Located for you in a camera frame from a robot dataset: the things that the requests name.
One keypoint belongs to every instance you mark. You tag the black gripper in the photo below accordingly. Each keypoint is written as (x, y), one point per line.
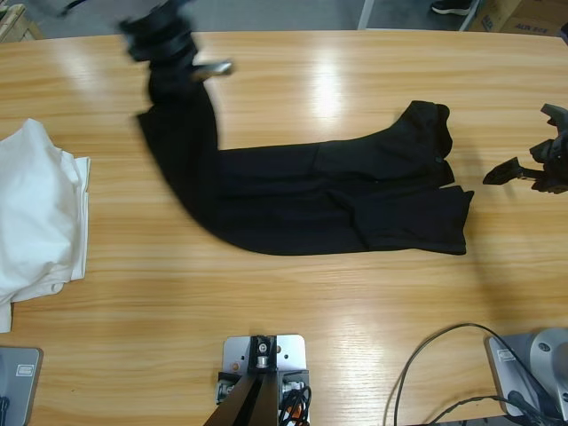
(160, 35)
(555, 164)

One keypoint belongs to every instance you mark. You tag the black Unitree polo shirt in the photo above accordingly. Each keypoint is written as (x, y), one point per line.
(311, 186)

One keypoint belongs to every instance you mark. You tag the white Unitree T-shirt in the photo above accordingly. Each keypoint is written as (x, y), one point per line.
(35, 222)
(4, 315)

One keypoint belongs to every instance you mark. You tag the brown cardboard box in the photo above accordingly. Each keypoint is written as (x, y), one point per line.
(524, 13)

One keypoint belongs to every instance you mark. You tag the black white shoe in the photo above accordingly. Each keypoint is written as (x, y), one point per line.
(453, 7)

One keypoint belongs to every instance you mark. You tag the wooden pallet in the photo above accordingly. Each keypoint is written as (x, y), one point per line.
(18, 22)

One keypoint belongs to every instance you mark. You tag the white metal post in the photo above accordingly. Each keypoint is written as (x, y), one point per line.
(366, 13)

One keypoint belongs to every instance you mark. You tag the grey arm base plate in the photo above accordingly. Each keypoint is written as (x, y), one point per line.
(18, 386)
(528, 377)

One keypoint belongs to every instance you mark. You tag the white block with dark post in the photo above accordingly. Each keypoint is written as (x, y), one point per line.
(263, 382)

